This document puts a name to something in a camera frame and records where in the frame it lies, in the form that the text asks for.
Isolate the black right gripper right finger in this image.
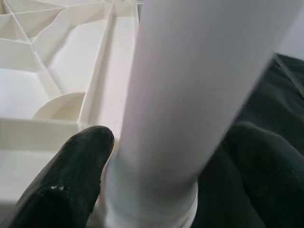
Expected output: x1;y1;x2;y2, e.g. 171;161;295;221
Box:
191;120;304;228

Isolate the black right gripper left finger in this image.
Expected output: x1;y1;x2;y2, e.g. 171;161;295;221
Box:
6;125;115;228

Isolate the white plastic table top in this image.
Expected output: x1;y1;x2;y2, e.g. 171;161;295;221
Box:
0;0;144;207

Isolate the white plastic table leg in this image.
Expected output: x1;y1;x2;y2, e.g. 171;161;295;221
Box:
104;0;302;228

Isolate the black cloth cover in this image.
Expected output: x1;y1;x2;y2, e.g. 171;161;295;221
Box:
234;52;304;157

